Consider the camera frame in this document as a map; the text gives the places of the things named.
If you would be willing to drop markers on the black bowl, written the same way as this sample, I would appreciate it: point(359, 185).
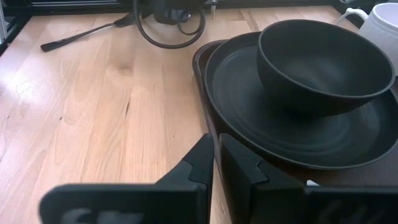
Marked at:
point(311, 71)

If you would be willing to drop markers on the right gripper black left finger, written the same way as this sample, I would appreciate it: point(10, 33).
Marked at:
point(186, 193)

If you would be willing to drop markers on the black plate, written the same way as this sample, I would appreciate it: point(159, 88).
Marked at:
point(242, 102)

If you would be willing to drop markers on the brown plastic tray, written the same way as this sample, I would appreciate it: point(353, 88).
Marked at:
point(357, 178)

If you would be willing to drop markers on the white ceramic mug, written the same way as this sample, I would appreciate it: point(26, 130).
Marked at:
point(379, 34)

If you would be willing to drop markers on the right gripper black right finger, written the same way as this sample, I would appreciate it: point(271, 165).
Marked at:
point(264, 202)

